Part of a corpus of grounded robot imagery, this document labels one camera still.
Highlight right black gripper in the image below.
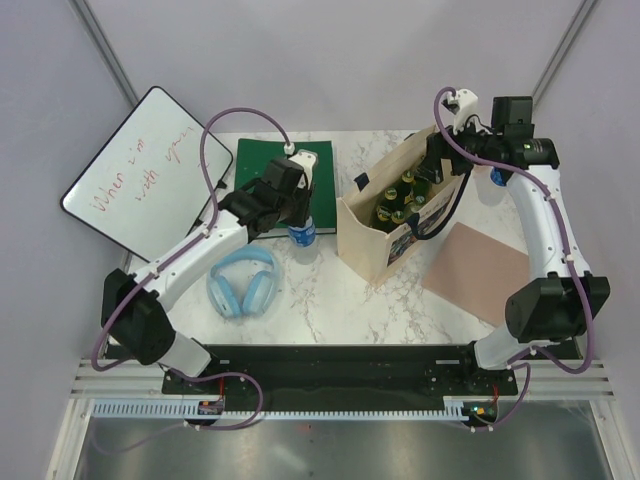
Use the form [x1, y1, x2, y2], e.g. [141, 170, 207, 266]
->
[413, 112, 501, 185]

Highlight green glass bottle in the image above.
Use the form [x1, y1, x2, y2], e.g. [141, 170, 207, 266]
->
[398, 170, 415, 205]
[380, 187, 399, 216]
[405, 195, 427, 219]

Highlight beige canvas tote bag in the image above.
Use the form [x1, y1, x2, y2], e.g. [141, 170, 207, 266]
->
[337, 126, 470, 285]

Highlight Pocari Sweat water bottle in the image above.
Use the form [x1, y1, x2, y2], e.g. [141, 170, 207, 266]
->
[490, 168, 506, 187]

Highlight green Perrier bottle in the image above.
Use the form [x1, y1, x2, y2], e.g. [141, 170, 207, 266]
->
[372, 205, 395, 233]

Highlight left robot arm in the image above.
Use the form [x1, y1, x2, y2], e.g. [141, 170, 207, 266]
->
[94, 150, 318, 393]

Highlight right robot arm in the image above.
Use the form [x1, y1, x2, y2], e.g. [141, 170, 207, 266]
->
[421, 87, 610, 394]

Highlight clear Chang glass bottle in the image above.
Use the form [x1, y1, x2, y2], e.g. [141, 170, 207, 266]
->
[391, 210, 406, 229]

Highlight blue headphones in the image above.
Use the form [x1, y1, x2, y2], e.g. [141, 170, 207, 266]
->
[206, 245, 281, 319]

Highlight pink board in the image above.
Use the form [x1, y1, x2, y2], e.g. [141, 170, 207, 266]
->
[422, 223, 529, 327]

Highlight white whiteboard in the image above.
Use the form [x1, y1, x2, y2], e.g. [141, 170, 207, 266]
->
[60, 86, 233, 261]

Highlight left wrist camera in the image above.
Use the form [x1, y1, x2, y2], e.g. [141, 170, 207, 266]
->
[283, 142, 318, 190]

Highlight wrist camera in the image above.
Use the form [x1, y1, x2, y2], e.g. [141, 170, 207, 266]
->
[283, 142, 318, 190]
[442, 89, 478, 135]

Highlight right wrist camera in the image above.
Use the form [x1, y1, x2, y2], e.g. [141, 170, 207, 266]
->
[442, 89, 478, 135]

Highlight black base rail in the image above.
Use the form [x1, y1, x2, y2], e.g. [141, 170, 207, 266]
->
[162, 345, 518, 413]

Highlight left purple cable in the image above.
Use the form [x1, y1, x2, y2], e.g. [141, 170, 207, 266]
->
[92, 106, 296, 372]

